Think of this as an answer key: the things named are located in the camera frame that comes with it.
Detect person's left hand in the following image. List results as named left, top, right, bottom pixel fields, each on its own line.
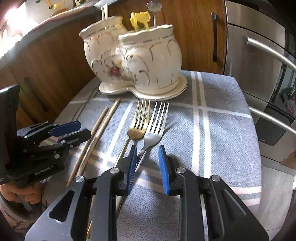
left=1, top=182, right=42, bottom=204

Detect gold metal fork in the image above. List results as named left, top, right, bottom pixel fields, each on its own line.
left=88, top=100, right=151, bottom=240

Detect steel oven handle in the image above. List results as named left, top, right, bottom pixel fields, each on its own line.
left=248, top=106, right=296, bottom=135
left=243, top=36, right=296, bottom=72

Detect stainless steel oven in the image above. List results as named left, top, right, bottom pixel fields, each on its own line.
left=224, top=1, right=295, bottom=162

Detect lower steel oven handle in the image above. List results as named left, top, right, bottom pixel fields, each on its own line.
left=248, top=106, right=296, bottom=135

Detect wooden chopstick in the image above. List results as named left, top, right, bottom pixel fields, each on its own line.
left=66, top=107, right=109, bottom=186
left=77, top=98, right=121, bottom=176

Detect chopsticks standing in holder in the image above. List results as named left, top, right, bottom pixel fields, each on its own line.
left=101, top=4, right=108, bottom=20

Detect yellow plastic utensil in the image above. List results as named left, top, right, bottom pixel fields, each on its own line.
left=130, top=11, right=151, bottom=32

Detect plaid sleeve forearm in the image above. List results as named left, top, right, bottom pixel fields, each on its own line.
left=1, top=195, right=49, bottom=234

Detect upper steel oven handle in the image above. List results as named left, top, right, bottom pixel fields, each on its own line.
left=243, top=36, right=296, bottom=72

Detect white ceramic double utensil holder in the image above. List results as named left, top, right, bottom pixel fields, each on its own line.
left=79, top=16, right=187, bottom=100

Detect black cabinet door handle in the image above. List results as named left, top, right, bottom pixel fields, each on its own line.
left=211, top=12, right=217, bottom=62

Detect silver metal fork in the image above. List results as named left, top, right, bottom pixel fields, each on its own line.
left=115, top=101, right=170, bottom=218

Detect grey plaid table cloth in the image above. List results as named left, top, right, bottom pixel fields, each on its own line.
left=43, top=70, right=262, bottom=240

